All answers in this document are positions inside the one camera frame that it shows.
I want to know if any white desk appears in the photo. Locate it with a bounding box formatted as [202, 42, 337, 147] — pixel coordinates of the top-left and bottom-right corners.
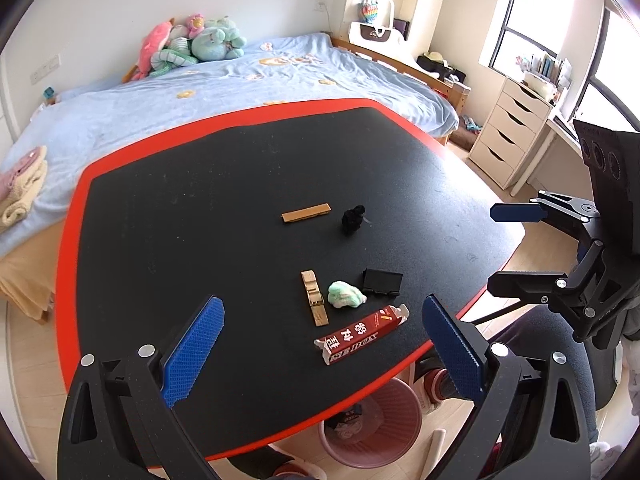
[510, 112, 587, 197]

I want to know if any light blue printed bedspread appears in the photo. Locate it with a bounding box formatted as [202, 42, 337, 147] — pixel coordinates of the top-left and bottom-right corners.
[0, 32, 460, 261]

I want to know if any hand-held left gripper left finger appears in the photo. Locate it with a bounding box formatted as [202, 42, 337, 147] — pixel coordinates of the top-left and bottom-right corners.
[56, 295, 226, 480]

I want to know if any folded pink towel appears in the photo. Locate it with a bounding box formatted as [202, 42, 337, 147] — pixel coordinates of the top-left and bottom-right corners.
[0, 146, 48, 200]

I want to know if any folded cream blanket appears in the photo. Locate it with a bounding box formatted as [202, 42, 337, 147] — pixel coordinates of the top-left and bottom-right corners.
[0, 159, 49, 234]

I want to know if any pink plastic waste basket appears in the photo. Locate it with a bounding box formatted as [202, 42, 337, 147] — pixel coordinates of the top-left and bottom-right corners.
[320, 377, 426, 471]

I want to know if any brown floor cushion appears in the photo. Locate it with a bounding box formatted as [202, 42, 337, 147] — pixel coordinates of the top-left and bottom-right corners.
[452, 115, 483, 152]

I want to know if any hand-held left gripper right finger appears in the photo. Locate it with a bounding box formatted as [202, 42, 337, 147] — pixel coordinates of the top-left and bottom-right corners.
[421, 294, 601, 480]

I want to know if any white wall switch panel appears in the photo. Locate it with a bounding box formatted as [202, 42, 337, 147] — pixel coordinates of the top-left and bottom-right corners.
[30, 54, 63, 84]

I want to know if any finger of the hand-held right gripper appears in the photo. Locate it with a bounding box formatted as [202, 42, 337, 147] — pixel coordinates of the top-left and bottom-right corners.
[490, 189, 602, 241]
[487, 239, 623, 342]

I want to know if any wooden clothespin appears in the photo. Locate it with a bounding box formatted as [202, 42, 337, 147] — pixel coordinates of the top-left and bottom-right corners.
[300, 270, 330, 326]

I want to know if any row of books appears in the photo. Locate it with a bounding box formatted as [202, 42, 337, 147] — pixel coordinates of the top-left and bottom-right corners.
[530, 52, 573, 88]

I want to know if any black bag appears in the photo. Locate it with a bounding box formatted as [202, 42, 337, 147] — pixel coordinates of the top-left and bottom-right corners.
[416, 55, 467, 85]

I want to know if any white tote bag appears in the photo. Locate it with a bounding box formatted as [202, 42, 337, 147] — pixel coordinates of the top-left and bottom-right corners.
[348, 21, 407, 47]

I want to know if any person's leg in dark pants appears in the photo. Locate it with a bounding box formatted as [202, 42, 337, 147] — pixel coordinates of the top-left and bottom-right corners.
[477, 305, 618, 443]

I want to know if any wooden bed frame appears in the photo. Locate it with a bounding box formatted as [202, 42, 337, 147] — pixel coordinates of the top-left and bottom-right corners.
[331, 35, 472, 147]

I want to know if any window with dark frame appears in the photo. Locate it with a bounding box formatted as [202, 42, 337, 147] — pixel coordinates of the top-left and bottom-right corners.
[477, 0, 640, 133]

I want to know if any small black box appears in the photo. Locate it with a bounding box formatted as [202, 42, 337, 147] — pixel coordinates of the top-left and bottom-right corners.
[362, 268, 404, 297]

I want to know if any red snack wrapper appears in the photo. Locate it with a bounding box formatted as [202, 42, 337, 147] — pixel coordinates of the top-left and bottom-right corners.
[314, 304, 410, 367]

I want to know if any red white shoe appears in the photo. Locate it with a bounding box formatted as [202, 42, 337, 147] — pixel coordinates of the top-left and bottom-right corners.
[414, 367, 457, 415]

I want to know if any striped green plush toy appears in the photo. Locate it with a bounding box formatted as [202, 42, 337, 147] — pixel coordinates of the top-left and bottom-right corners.
[150, 39, 200, 78]

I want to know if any packet inside waste basket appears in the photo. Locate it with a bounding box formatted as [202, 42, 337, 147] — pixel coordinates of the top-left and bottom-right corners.
[332, 406, 368, 442]

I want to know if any green white tissue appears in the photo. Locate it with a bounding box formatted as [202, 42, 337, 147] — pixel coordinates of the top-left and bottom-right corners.
[327, 281, 368, 309]

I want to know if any beige mattress skirt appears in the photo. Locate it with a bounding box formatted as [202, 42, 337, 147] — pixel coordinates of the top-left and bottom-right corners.
[0, 230, 66, 322]

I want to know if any white stool leg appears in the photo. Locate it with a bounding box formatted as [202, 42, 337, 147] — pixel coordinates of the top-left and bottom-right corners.
[424, 429, 447, 480]

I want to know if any white drawer cabinet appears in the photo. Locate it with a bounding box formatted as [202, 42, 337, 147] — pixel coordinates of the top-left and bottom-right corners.
[467, 76, 557, 191]

